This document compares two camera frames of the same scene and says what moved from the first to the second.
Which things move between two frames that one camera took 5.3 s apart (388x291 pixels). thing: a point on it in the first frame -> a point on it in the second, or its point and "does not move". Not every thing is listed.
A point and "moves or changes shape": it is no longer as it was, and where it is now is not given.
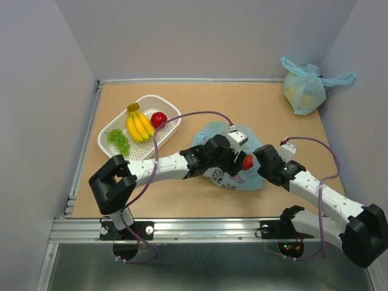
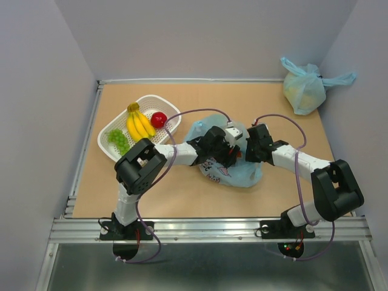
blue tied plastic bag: [304, 88] does not move
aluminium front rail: [88, 230] does not move
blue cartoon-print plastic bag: [247, 180] moves or changes shape
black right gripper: [261, 170] -> [248, 156]
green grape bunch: [116, 136] does not move
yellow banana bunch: [138, 125] does not move
